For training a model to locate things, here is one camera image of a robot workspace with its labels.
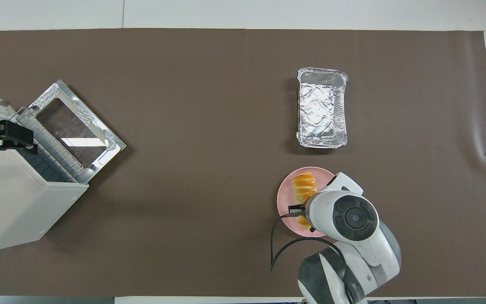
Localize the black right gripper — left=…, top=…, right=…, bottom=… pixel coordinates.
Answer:
left=288, top=204, right=316, bottom=233

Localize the golden sliced bread loaf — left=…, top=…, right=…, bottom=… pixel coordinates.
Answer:
left=292, top=172, right=319, bottom=231

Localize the aluminium foil tray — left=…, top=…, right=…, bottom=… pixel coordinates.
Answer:
left=296, top=67, right=348, bottom=149

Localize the metal oven rack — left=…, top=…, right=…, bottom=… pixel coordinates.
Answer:
left=15, top=108, right=89, bottom=183

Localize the glass oven door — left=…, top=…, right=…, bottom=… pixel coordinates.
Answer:
left=28, top=79, right=127, bottom=176

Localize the white toaster oven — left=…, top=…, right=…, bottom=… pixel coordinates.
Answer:
left=0, top=90, right=89, bottom=253

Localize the pink round plate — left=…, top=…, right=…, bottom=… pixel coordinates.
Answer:
left=277, top=166, right=337, bottom=238

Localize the brown table mat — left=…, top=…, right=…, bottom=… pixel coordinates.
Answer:
left=0, top=29, right=486, bottom=297

